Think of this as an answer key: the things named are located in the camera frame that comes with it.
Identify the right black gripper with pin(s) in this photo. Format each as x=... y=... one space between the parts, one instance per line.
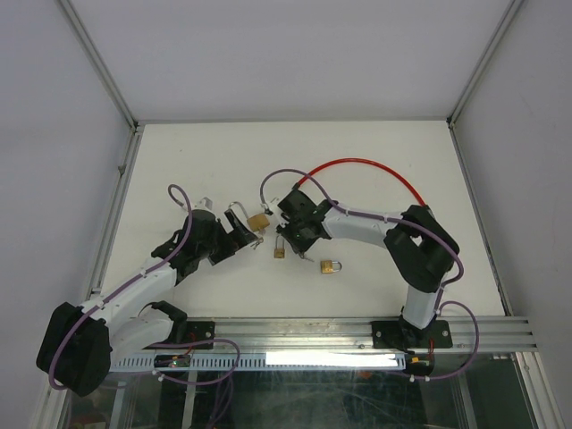
x=298 y=247

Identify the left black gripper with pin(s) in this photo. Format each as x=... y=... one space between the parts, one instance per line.
x=239 y=237

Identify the large brass padlock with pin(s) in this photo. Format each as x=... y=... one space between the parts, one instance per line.
x=257 y=222

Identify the small brass padlock long shackle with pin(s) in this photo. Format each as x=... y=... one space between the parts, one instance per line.
x=279 y=247

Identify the red cable lock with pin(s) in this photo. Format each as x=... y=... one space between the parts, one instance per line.
x=370 y=172

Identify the silver key pair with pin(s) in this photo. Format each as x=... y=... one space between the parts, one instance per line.
x=304 y=256

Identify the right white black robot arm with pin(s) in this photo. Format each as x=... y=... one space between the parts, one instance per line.
x=425 y=255

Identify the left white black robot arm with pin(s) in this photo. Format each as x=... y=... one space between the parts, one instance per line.
x=83 y=342

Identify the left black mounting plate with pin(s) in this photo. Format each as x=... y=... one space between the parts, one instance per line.
x=192 y=331

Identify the black mounting plate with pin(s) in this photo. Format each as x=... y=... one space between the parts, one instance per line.
x=192 y=331
x=395 y=333

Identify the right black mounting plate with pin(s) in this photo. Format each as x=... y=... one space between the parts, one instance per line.
x=395 y=333

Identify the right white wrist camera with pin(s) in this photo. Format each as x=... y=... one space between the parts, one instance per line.
x=273 y=212

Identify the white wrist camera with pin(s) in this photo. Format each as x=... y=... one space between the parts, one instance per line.
x=273 y=212
x=205 y=204

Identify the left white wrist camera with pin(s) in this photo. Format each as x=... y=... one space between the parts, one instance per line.
x=205 y=204

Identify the white slotted cable duct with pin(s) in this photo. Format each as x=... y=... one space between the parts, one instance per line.
x=266 y=361

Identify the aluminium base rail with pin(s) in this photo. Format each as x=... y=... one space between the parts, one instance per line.
x=484 y=334

